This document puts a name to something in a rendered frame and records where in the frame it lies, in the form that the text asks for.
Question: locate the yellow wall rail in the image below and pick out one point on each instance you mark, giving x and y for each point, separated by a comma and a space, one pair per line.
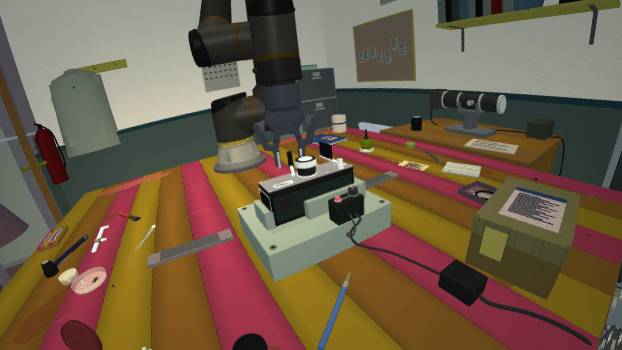
109, 65

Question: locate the black small card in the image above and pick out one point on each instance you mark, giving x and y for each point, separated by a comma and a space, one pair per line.
326, 150

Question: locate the black round cap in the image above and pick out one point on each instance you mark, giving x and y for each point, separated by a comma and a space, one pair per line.
250, 342

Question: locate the black small post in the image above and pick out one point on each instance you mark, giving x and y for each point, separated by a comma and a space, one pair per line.
289, 159

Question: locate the cream round cap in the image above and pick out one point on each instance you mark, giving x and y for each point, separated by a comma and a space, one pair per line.
67, 276

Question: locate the white ribbed pad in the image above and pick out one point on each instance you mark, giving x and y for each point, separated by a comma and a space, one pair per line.
461, 169

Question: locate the grey-blue pen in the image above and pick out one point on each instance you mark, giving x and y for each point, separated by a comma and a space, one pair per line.
432, 156

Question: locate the white printed paper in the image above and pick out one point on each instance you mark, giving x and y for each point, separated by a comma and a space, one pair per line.
490, 146

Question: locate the green bottle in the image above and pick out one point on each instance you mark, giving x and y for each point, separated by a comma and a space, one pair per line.
366, 143

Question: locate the black knob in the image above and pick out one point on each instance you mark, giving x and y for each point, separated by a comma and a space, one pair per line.
351, 191

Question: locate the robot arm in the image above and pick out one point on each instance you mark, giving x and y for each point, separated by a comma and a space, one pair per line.
272, 44

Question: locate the cream jar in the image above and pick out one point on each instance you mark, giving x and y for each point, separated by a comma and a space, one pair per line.
338, 124

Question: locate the brown side table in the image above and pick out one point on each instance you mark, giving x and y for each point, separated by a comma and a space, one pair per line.
529, 153

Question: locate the red fire extinguisher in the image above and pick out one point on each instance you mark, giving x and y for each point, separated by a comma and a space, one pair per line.
51, 155

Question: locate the blue booklet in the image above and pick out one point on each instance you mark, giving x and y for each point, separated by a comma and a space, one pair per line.
331, 139

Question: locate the white ribbed radiator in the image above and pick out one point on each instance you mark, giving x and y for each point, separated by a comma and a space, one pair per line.
375, 127

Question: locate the red screwdriver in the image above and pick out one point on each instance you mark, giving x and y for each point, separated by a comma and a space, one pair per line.
125, 215

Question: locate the dark grey box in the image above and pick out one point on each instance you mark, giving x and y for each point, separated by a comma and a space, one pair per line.
540, 128

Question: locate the grey filing cabinet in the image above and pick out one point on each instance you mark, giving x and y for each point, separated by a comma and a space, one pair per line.
320, 92

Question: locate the dark red disc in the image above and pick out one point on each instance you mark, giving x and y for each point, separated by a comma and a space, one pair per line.
80, 336

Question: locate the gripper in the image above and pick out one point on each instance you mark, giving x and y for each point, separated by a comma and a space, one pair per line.
283, 104

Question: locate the black control box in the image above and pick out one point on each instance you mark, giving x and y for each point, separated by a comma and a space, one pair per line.
346, 209

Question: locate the black cylinder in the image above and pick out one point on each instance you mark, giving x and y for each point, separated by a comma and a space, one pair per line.
417, 123

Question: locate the black and white collimator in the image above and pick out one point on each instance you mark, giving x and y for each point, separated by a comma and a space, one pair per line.
469, 109

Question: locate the grey-green hanging cover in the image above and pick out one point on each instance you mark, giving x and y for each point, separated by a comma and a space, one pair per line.
85, 114

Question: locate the pale green shutter tester body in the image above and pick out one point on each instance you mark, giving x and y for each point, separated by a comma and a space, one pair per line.
311, 240

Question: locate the black mallet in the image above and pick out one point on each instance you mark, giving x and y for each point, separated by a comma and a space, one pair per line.
53, 265

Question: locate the yellow wall shelf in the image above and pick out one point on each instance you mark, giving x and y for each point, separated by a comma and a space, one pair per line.
515, 14

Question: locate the blue brush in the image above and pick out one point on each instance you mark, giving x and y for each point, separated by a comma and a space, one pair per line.
335, 311

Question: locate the white wall calendar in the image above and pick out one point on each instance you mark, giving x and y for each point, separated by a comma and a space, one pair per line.
221, 78

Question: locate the black power adapter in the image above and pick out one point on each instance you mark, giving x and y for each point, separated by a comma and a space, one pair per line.
462, 282

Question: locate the pink pencil box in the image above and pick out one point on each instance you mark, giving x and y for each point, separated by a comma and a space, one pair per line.
52, 238

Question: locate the olive cardboard box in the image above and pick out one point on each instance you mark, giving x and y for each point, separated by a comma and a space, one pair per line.
522, 243

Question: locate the pink petri dish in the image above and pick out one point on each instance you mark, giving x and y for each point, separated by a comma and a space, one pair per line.
89, 280

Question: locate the green small disc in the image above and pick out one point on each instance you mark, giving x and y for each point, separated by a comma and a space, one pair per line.
411, 145

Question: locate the purple tray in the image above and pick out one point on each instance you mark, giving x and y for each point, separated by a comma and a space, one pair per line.
477, 192

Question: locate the cork notice board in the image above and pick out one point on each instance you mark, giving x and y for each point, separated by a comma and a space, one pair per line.
384, 46

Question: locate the yellow printed card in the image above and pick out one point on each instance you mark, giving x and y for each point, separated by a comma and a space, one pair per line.
414, 165

